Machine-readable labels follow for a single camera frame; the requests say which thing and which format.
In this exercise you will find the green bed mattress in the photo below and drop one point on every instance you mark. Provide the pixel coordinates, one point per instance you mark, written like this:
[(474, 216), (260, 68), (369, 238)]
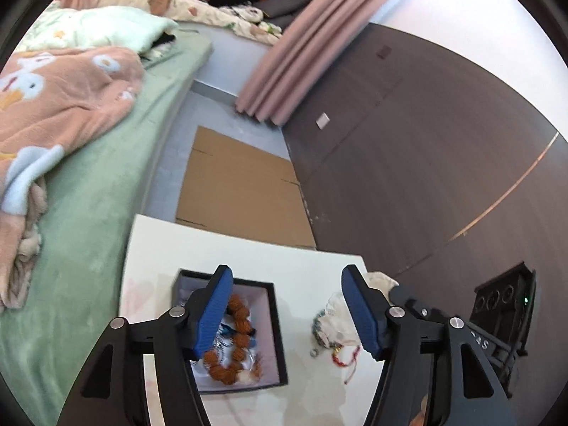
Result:
[(97, 195)]

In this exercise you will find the pink printed blanket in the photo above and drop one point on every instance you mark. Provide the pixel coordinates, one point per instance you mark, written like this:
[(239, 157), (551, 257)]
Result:
[(57, 106)]

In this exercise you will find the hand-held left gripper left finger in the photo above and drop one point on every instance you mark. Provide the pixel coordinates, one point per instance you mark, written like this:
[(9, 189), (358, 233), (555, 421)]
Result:
[(215, 315)]

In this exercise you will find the pink curtain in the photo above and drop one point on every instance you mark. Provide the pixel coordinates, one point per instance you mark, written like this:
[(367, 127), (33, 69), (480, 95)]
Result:
[(310, 40)]

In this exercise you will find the dark grey cushion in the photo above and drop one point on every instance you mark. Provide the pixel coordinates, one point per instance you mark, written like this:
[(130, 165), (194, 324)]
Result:
[(286, 4)]

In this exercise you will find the white plastic bag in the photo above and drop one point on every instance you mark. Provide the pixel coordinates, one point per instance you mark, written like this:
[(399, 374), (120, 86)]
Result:
[(341, 315)]

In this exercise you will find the floral quilt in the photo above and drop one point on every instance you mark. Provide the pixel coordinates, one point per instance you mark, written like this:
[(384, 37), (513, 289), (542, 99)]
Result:
[(195, 11)]

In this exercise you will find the white wall switch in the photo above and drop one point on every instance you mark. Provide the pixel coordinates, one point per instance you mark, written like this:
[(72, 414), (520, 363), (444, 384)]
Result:
[(323, 120)]

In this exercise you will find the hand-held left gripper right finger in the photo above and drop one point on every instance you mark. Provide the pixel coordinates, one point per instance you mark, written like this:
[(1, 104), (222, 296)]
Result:
[(360, 315)]

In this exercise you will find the light green pillow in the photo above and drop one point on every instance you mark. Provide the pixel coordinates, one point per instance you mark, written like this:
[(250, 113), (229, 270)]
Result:
[(102, 26)]

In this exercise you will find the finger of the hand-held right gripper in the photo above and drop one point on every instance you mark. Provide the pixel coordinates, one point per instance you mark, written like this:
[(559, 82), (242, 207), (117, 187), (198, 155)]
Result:
[(406, 297)]

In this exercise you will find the black jewelry box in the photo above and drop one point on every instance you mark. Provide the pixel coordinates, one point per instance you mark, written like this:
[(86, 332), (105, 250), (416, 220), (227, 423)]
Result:
[(273, 319)]

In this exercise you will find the flat cardboard sheet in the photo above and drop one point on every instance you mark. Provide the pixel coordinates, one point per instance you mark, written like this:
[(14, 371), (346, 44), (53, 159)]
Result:
[(239, 191)]

